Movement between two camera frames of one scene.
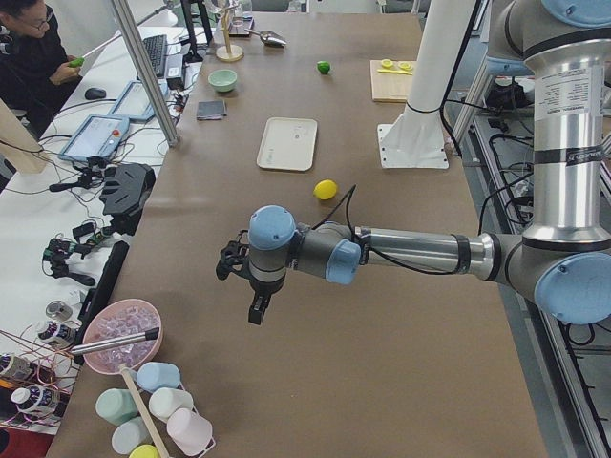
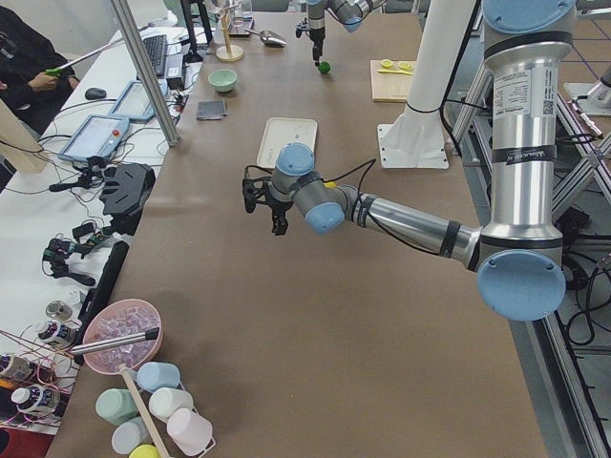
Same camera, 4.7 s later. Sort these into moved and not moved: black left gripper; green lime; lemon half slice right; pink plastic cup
Moved: black left gripper
Not moved: pink plastic cup; green lime; lemon half slice right
